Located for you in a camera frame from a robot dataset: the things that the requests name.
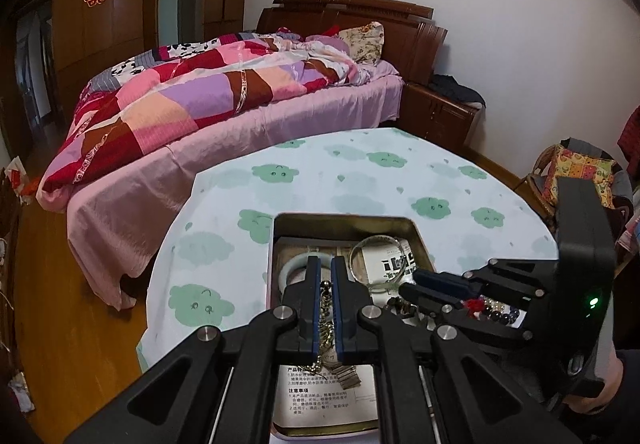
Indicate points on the floral pillow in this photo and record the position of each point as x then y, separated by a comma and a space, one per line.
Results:
362, 42

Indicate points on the wooden headboard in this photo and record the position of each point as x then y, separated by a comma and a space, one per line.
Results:
420, 49

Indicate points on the red cloth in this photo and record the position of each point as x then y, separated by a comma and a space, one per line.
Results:
632, 134

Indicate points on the patchwork quilt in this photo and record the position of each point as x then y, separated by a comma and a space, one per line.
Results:
175, 99

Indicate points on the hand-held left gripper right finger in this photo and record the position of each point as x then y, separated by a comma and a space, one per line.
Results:
340, 319

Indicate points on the printed paper leaflet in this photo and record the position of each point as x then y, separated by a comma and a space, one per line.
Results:
325, 404

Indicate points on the dark clothes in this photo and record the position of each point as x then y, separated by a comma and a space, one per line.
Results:
460, 92

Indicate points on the silver metal watch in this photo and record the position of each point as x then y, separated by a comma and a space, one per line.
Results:
347, 378

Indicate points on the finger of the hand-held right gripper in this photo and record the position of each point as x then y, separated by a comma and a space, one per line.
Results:
430, 306
440, 280

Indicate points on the wooden nightstand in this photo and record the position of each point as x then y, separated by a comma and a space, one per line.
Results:
440, 117

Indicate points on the cloud print tablecloth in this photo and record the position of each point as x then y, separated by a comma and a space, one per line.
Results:
350, 174

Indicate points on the lilac pillow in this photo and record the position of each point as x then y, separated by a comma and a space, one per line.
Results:
330, 42

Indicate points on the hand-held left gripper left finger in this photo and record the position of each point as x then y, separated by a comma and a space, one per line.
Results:
315, 319

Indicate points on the bed with pink sheet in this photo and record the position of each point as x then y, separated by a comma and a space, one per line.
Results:
150, 184

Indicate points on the red and white bag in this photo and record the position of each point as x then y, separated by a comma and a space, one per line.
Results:
17, 174

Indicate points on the colourful patchwork cushion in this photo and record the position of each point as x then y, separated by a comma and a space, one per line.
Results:
575, 169

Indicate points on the metal tin box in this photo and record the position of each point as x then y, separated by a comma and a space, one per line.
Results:
345, 224

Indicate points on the rattan chair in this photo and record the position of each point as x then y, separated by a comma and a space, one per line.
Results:
532, 189

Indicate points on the thin silver bangle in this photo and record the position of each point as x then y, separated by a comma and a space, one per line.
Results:
350, 259

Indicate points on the person's right hand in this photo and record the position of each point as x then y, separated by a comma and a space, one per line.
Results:
610, 364

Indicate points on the pale jade bangle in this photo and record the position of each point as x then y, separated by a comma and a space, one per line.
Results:
292, 266

